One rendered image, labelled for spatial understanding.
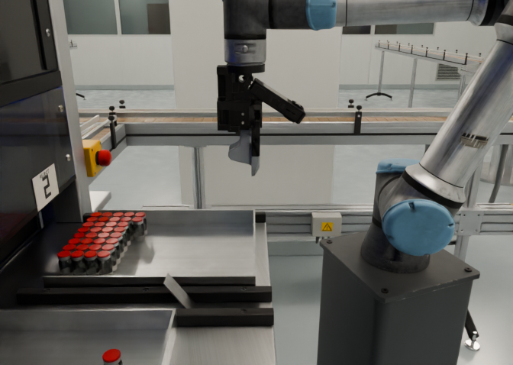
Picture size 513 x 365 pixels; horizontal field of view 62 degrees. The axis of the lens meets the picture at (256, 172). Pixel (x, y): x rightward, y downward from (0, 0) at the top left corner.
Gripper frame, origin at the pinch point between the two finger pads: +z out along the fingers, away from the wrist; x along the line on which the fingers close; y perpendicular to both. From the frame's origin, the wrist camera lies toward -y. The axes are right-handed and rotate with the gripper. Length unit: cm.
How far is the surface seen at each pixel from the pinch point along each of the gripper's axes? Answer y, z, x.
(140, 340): 16.7, 14.5, 30.7
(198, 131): 21, 13, -82
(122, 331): 19.6, 14.5, 28.9
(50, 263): 38.1, 14.7, 10.1
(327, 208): -31, 48, -88
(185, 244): 14.1, 14.5, 3.7
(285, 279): -17, 103, -117
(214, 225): 9.1, 14.5, -4.6
